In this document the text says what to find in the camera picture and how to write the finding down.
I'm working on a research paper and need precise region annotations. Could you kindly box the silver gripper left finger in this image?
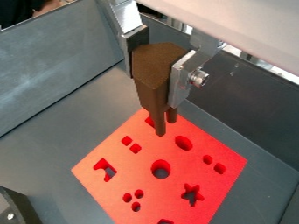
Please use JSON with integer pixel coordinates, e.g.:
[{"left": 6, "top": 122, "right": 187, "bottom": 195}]
[{"left": 99, "top": 0, "right": 149, "bottom": 77}]

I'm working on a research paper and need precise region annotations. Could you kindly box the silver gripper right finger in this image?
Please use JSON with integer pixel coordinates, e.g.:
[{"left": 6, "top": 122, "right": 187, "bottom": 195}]
[{"left": 168, "top": 29, "right": 227, "bottom": 109}]

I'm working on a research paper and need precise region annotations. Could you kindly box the brown three prong peg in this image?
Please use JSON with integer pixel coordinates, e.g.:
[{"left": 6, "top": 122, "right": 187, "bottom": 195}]
[{"left": 132, "top": 42, "right": 185, "bottom": 137}]

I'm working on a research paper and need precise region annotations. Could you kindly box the grey metal bin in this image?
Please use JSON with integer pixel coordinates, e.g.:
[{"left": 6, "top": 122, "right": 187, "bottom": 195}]
[{"left": 0, "top": 0, "right": 299, "bottom": 224}]

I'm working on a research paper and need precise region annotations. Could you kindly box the red shape insertion board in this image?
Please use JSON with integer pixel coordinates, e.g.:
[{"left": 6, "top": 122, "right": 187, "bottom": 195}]
[{"left": 71, "top": 109, "right": 247, "bottom": 224}]

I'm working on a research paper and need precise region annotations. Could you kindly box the black box corner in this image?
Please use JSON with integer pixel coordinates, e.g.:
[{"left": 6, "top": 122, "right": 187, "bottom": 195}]
[{"left": 0, "top": 186, "right": 42, "bottom": 224}]

